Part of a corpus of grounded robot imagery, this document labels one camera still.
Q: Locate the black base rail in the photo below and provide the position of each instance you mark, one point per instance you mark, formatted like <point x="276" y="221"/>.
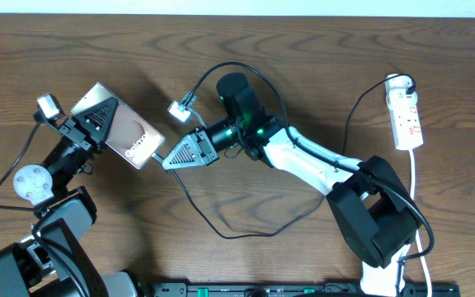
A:
<point x="287" y="289"/>

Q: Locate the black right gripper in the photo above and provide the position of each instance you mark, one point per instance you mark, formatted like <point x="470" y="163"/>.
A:
<point x="208" y="156"/>

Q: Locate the white usb wall charger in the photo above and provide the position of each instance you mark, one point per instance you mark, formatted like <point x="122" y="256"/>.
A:
<point x="400" y="81"/>

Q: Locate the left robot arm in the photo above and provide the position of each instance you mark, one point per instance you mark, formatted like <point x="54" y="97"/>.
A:
<point x="50" y="260"/>

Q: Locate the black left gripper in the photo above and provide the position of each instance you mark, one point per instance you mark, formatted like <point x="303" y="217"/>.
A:
<point x="77" y="134"/>

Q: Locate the smartphone with brown screen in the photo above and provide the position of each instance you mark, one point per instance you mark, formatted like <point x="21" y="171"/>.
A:
<point x="131" y="136"/>

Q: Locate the white power strip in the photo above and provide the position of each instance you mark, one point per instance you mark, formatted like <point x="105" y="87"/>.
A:
<point x="405" y="122"/>

